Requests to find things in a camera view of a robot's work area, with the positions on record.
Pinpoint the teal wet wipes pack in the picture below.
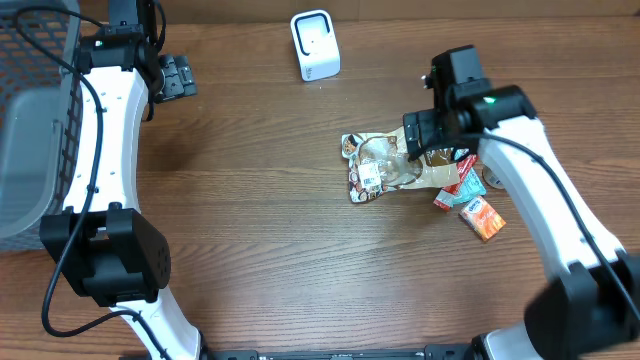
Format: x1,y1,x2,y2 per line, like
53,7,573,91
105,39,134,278
452,168,487,205

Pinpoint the green lid Knorr jar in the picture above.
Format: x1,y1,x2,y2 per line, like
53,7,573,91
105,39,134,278
482,166,505,190

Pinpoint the red snack stick packet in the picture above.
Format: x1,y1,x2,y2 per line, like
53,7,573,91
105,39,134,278
433,155,477,211

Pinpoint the beige brown snack bag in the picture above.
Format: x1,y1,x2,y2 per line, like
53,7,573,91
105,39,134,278
341,128,460,203

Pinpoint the orange tissue packet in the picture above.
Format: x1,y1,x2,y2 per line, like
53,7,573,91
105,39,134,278
459,196,506,242

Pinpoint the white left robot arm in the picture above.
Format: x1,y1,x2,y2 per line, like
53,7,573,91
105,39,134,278
39,23,210,359

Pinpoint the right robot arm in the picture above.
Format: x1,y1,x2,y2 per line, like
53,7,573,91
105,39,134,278
403,86,639,359

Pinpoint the white barcode scanner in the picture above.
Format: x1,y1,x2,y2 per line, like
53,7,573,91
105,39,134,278
290,9,341,82

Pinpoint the grey mesh plastic basket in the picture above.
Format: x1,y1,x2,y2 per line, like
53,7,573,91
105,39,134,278
1,1,82,252

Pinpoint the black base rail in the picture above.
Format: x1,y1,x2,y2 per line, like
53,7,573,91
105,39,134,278
200,344,486,360

